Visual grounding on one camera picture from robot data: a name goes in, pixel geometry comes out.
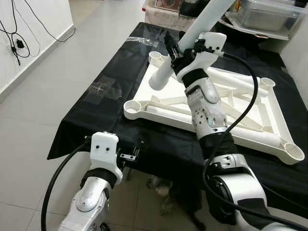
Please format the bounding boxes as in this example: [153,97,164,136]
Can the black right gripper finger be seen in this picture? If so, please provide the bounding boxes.
[164,31,180,57]

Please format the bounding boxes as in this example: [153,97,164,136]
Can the white plastic children table top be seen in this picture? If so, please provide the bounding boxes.
[123,51,306,165]

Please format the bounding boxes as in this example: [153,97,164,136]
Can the beige patterned cloth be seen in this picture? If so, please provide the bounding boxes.
[142,0,193,32]

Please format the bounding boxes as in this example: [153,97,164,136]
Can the clear tape strip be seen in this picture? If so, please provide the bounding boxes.
[123,36,162,48]

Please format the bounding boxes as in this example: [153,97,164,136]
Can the black tablecloth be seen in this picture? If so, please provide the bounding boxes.
[47,22,308,205]

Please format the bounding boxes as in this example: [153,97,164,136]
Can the black glossy curved cover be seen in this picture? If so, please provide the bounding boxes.
[178,0,208,18]

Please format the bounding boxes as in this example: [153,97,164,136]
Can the clear tape patch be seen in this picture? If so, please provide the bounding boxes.
[88,76,122,103]

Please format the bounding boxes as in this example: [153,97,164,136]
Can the clear plastic storage box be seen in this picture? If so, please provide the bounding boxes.
[225,0,307,40]

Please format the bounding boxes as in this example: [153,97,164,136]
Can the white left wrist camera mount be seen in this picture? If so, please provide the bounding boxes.
[90,132,124,179]

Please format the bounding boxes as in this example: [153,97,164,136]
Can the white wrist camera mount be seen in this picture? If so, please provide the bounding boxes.
[90,132,124,179]
[178,32,228,80]

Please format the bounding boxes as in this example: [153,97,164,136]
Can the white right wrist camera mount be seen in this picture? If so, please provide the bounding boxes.
[178,32,228,80]

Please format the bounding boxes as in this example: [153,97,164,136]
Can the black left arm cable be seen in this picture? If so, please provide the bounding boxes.
[40,139,93,231]

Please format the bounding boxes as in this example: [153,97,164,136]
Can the black wall cable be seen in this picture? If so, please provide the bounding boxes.
[0,0,30,66]
[26,0,76,43]

